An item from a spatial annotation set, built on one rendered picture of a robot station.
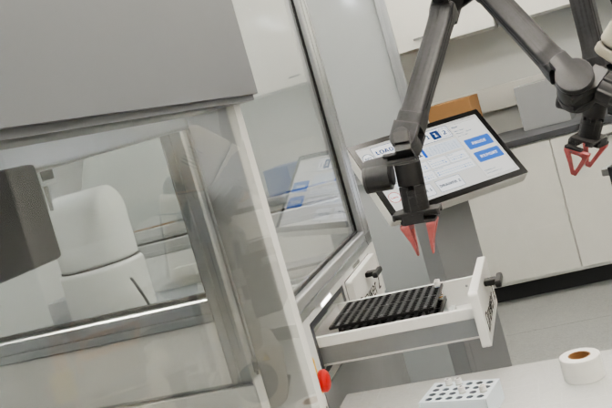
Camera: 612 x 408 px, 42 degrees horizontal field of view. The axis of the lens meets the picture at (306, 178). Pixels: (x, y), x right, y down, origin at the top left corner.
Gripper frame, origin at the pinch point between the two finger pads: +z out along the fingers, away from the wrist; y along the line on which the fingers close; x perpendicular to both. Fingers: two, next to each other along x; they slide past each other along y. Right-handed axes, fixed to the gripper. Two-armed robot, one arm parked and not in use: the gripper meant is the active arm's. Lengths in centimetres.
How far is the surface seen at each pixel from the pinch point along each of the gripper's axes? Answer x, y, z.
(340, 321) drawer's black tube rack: 13.0, 18.4, 9.4
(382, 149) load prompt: -88, 22, -17
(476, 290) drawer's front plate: 20.6, -11.3, 5.0
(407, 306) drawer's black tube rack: 11.5, 4.1, 8.6
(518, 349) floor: -210, 1, 97
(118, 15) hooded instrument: 114, 0, -45
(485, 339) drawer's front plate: 21.4, -11.3, 14.2
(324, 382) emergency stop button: 41.4, 15.1, 11.6
